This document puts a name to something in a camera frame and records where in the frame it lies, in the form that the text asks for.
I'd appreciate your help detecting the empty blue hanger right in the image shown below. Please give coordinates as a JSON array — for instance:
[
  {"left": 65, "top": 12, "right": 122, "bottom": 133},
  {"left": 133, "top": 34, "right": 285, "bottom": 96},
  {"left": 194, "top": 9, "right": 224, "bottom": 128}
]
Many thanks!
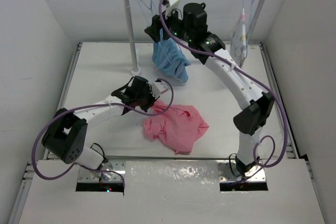
[{"left": 246, "top": 0, "right": 266, "bottom": 41}]

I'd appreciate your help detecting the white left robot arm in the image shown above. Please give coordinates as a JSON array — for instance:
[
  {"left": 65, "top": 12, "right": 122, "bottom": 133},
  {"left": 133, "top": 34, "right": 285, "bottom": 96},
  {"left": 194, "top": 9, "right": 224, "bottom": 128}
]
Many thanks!
[{"left": 41, "top": 76, "right": 164, "bottom": 169}]

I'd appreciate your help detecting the pink t shirt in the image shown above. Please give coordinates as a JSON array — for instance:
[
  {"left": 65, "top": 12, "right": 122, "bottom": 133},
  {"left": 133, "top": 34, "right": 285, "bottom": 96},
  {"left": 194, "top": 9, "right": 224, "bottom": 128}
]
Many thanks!
[{"left": 143, "top": 100, "right": 209, "bottom": 154}]

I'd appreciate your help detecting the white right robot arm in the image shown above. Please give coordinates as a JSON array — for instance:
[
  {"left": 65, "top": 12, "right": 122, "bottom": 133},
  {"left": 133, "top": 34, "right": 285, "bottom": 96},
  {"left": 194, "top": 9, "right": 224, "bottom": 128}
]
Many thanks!
[{"left": 145, "top": 3, "right": 275, "bottom": 176}]

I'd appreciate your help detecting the white patterned garment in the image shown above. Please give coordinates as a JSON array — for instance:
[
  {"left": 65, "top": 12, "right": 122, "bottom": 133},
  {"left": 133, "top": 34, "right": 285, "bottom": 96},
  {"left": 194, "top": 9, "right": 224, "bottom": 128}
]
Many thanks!
[{"left": 229, "top": 8, "right": 247, "bottom": 68}]

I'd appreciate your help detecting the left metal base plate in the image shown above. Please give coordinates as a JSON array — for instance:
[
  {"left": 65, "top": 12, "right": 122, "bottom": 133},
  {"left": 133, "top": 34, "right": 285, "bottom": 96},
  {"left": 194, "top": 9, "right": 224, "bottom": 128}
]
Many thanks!
[{"left": 77, "top": 157, "right": 125, "bottom": 184}]

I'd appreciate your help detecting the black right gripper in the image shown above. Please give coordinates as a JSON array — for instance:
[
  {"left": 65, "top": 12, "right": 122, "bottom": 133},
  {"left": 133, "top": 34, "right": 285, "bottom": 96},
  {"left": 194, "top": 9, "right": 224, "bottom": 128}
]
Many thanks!
[{"left": 146, "top": 2, "right": 194, "bottom": 42}]

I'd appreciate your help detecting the metal base plate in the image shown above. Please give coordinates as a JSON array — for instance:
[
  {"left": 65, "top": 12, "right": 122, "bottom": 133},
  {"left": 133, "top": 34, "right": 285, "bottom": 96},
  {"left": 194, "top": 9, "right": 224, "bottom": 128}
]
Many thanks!
[
  {"left": 217, "top": 159, "right": 267, "bottom": 183},
  {"left": 77, "top": 157, "right": 125, "bottom": 184}
]

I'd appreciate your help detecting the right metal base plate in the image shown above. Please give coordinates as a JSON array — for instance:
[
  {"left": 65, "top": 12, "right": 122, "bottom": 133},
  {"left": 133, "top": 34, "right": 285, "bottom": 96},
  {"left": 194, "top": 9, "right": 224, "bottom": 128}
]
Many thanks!
[{"left": 217, "top": 159, "right": 267, "bottom": 183}]

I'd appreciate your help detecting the blue t shirt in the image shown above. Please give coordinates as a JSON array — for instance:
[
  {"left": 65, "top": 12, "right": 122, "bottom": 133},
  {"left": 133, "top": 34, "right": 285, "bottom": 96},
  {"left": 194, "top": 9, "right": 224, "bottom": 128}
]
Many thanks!
[{"left": 152, "top": 38, "right": 191, "bottom": 83}]

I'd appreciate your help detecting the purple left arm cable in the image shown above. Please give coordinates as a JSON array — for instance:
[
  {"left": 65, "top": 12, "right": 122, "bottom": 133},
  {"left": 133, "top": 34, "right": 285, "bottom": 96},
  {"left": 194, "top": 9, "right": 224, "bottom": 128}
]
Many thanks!
[{"left": 31, "top": 78, "right": 175, "bottom": 181}]

